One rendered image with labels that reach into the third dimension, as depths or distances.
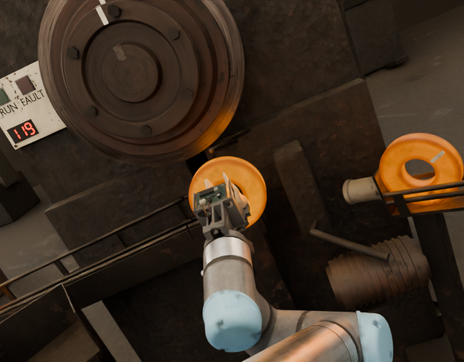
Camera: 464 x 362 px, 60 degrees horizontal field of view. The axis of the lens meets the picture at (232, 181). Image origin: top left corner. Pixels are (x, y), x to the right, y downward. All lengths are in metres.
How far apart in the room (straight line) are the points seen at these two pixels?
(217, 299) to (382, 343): 0.21
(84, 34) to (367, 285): 0.81
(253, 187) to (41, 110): 0.66
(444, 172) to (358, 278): 0.30
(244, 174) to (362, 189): 0.30
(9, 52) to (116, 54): 0.44
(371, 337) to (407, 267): 0.47
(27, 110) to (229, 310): 0.88
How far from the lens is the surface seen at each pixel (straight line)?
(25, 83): 1.22
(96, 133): 1.01
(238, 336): 0.55
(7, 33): 1.25
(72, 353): 1.10
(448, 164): 0.89
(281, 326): 0.61
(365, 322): 0.56
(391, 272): 1.00
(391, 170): 0.92
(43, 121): 1.23
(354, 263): 1.00
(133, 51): 0.87
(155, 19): 0.87
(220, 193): 0.68
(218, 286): 0.56
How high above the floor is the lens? 1.11
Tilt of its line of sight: 19 degrees down
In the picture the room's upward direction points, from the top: 25 degrees counter-clockwise
